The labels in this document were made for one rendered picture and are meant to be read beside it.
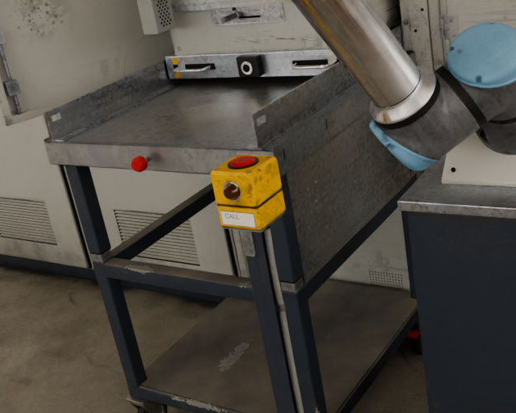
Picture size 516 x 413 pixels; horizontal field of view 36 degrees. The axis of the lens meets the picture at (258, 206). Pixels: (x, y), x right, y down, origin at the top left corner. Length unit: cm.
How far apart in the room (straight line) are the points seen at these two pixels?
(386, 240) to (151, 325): 89
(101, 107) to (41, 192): 118
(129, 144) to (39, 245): 161
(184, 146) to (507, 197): 62
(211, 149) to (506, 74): 58
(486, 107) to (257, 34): 79
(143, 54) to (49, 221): 106
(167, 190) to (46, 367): 69
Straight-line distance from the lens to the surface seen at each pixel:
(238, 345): 215
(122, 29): 224
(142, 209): 272
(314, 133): 157
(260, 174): 121
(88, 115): 190
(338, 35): 114
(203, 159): 155
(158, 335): 263
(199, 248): 263
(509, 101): 129
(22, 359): 275
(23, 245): 331
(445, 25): 195
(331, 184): 168
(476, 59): 126
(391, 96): 121
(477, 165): 143
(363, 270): 234
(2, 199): 328
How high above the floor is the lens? 130
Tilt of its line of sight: 22 degrees down
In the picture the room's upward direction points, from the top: 11 degrees counter-clockwise
